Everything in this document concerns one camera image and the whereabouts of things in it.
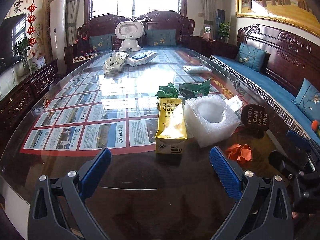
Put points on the flattened green wrapper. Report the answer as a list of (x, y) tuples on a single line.
[(194, 90)]

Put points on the crumpled green paper ball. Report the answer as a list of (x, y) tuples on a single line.
[(168, 91)]

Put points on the window curtain right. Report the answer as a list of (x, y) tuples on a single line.
[(208, 2)]

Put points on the potted green corner plant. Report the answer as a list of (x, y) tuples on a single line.
[(223, 32)]

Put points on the white tissue pack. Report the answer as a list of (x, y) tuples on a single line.
[(196, 69)]

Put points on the red chinese knot decoration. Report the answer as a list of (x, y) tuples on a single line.
[(31, 19)]

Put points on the crumpled white patterned paper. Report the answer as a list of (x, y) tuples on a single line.
[(115, 62)]

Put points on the teal cushion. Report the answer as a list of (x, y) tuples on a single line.
[(162, 37), (101, 42)]

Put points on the golden forest painting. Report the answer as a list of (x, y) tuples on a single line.
[(297, 13)]

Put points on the green plant in vase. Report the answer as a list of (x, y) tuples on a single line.
[(20, 49)]

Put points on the yellow milk carton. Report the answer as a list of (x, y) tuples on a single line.
[(171, 132)]

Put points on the dark wooden tv cabinet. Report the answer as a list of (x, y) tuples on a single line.
[(19, 101)]

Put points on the carved wooden back sofa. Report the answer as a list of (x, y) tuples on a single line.
[(106, 25)]

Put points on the blue cushion near camera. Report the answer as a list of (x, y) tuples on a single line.
[(307, 101)]

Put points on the white blue plastic package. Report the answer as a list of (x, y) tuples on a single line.
[(141, 58)]

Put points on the right teal back cushion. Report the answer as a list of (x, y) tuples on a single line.
[(162, 37)]

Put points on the flat screen television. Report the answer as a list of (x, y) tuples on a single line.
[(12, 31)]

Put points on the carved wooden side sofa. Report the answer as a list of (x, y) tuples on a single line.
[(290, 59)]

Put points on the white toy robot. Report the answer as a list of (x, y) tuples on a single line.
[(129, 32)]

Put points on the small white paper scrap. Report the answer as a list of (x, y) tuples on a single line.
[(234, 103)]

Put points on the person's right hand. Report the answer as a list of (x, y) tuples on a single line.
[(296, 215)]

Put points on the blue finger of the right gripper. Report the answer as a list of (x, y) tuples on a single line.
[(300, 142)]

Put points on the orange paper ball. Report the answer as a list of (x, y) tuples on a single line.
[(242, 154)]

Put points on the white standing air conditioner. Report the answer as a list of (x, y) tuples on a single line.
[(58, 33)]

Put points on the left teal back cushion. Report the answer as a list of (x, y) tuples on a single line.
[(101, 42)]

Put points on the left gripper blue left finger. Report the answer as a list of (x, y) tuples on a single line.
[(91, 173)]

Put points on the white foam packing block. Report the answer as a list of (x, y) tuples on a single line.
[(209, 119)]

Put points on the blue cushion near corner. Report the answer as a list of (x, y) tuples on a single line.
[(251, 57)]

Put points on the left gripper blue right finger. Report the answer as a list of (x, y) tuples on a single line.
[(227, 173)]

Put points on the dark round slogan sign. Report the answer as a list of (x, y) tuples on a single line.
[(255, 117)]

